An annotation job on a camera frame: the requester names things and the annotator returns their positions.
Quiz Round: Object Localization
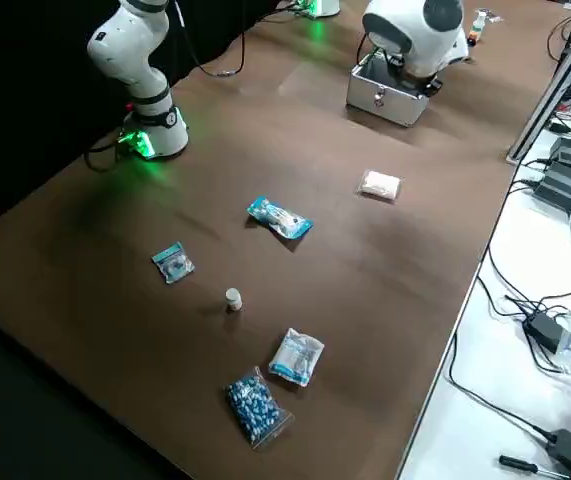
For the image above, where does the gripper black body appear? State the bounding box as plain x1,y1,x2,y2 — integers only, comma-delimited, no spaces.
384,48,445,100

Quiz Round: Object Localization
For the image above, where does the aluminium medicine box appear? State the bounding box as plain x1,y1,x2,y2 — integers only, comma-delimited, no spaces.
345,35,471,129

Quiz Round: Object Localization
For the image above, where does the white gauze packet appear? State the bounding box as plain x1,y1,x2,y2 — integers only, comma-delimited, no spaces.
356,169,404,204

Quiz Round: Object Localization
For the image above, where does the long blue cotton swab packet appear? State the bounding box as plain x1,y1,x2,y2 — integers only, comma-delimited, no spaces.
245,195,315,242

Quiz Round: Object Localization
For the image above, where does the small black adapter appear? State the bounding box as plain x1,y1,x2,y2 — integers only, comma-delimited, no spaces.
522,310,566,354

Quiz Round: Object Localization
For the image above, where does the white packet blue edge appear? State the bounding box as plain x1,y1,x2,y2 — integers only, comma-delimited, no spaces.
267,327,326,389

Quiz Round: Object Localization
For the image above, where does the small square blue packet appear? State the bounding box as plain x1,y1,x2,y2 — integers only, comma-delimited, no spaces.
151,241,197,286

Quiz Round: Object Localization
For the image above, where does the blue white capsule bag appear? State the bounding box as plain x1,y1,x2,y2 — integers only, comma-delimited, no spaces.
222,366,295,450

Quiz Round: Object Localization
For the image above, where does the aluminium post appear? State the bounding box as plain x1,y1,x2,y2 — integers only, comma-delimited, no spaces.
506,0,571,162

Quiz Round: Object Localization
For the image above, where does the long black charger cable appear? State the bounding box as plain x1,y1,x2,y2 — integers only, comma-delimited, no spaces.
447,329,554,444

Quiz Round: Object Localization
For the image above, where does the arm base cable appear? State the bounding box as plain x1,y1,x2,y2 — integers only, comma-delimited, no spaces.
83,127,134,174

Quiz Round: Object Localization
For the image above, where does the black handled screwdriver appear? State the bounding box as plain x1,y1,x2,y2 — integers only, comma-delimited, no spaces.
497,452,566,480

